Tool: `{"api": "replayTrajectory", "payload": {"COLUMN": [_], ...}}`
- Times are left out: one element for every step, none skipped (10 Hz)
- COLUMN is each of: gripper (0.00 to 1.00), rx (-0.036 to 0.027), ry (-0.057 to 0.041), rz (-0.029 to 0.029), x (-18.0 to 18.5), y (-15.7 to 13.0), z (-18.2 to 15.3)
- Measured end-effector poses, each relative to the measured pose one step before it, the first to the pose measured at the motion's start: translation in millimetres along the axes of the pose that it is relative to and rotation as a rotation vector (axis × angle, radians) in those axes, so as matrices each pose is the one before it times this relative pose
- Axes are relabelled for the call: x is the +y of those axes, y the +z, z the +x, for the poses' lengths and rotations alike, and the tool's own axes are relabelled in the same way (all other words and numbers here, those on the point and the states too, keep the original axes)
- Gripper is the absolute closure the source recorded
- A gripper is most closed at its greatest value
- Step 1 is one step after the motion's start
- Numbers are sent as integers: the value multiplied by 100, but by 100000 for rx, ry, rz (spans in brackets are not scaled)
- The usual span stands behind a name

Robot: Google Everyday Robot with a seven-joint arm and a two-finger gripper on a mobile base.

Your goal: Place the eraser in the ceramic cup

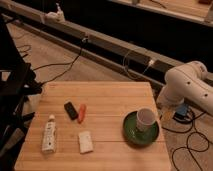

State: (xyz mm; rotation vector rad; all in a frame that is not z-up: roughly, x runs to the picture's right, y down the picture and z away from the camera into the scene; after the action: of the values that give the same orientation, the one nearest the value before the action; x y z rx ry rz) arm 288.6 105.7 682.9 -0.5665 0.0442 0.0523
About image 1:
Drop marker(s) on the blue box on floor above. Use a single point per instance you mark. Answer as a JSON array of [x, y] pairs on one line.
[[182, 110]]

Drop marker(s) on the green ceramic saucer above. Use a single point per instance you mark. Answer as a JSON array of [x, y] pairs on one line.
[[133, 135]]

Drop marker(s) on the black eraser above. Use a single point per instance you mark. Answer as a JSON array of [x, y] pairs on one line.
[[71, 111]]

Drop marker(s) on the white tube with cap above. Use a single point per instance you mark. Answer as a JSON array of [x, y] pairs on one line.
[[49, 136]]

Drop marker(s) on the white ceramic cup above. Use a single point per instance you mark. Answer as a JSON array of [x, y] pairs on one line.
[[145, 118]]

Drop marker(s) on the black tripod stand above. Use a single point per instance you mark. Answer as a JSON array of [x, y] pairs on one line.
[[17, 81]]

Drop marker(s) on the white rectangular packet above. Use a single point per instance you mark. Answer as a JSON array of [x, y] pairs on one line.
[[85, 142]]

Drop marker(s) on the orange marker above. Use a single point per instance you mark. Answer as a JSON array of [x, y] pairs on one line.
[[81, 113]]

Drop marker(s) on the grey metal rail beam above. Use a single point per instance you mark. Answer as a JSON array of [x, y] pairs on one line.
[[155, 42]]

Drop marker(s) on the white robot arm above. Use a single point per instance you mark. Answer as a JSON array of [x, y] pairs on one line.
[[187, 81]]

